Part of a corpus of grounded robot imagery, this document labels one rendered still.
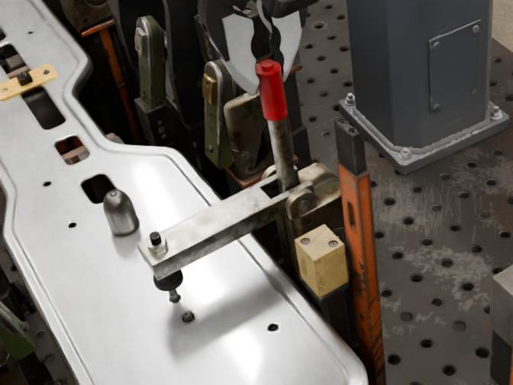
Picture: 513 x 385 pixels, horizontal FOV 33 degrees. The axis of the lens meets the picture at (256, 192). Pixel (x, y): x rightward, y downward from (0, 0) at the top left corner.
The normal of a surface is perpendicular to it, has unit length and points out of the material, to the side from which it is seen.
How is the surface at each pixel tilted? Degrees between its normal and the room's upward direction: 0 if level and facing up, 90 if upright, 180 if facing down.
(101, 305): 0
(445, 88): 90
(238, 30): 90
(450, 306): 0
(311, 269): 90
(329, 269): 90
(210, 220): 0
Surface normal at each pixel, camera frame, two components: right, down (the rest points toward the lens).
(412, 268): -0.15, -0.73
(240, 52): 0.49, 0.54
